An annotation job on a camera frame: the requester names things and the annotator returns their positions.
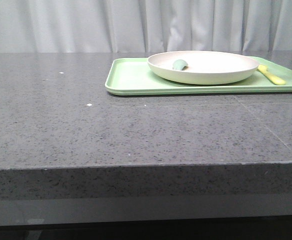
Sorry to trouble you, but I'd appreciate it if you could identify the yellow plastic fork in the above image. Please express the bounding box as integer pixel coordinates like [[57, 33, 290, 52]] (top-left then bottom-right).
[[257, 64, 286, 86]]

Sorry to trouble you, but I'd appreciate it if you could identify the light green rectangular tray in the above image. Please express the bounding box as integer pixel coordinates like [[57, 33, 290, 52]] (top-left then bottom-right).
[[105, 57, 292, 96]]

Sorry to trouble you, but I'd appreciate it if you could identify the grey pleated curtain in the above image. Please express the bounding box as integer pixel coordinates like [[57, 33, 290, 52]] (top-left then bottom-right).
[[0, 0, 292, 53]]

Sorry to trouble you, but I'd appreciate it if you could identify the round beige plastic plate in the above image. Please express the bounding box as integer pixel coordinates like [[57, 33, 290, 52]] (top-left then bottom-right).
[[147, 50, 259, 85]]

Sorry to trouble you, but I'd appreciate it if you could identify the teal green plastic spoon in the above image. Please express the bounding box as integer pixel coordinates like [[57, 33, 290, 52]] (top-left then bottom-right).
[[172, 59, 188, 71]]

